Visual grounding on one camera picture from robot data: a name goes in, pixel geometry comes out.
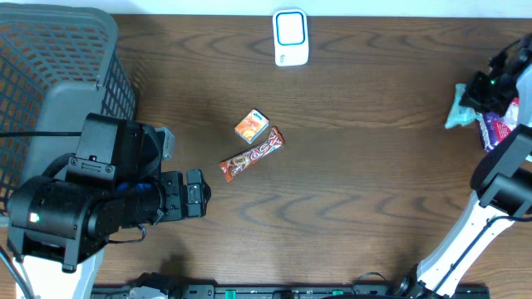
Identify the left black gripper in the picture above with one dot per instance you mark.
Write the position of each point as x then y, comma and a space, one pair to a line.
194, 193

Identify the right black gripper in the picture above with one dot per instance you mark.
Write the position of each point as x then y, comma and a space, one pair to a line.
475, 97

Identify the purple noodle packet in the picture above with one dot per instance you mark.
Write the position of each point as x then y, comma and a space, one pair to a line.
495, 128

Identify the mint green snack packet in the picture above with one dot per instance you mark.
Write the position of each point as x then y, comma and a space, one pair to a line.
460, 115

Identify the red orange snack bar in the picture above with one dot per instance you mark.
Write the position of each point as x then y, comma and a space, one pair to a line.
242, 161

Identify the small orange box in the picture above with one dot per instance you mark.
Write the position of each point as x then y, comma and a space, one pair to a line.
252, 126

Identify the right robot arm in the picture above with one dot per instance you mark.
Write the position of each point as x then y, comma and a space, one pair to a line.
501, 188

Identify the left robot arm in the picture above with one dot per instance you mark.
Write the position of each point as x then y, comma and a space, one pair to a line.
60, 222

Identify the white barcode scanner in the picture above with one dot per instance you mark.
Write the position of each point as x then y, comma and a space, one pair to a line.
290, 37

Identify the grey plastic mesh basket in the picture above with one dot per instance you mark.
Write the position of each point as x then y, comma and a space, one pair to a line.
58, 64

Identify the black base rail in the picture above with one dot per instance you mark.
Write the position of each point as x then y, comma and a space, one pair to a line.
153, 285

